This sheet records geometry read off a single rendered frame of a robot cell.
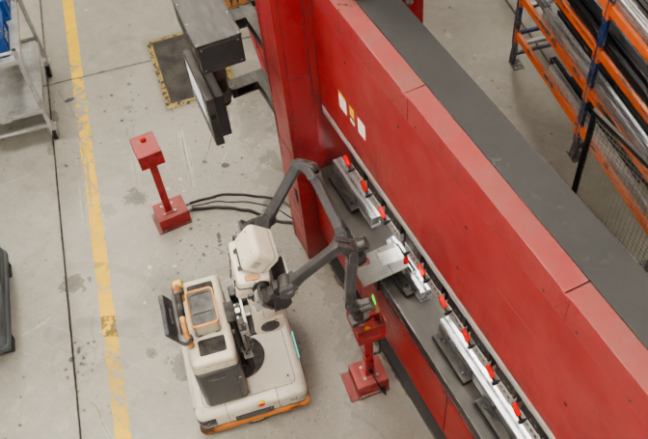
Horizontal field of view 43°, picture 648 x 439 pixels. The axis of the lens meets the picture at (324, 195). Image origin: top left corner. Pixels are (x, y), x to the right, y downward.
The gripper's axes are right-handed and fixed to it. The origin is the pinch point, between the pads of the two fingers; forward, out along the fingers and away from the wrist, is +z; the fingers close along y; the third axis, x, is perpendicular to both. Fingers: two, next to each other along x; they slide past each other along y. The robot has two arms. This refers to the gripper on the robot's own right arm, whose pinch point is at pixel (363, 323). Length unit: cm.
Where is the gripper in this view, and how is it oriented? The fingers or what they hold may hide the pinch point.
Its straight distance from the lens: 437.4
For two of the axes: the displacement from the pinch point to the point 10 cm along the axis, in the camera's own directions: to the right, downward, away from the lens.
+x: -3.3, -7.2, 6.1
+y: 8.9, -4.4, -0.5
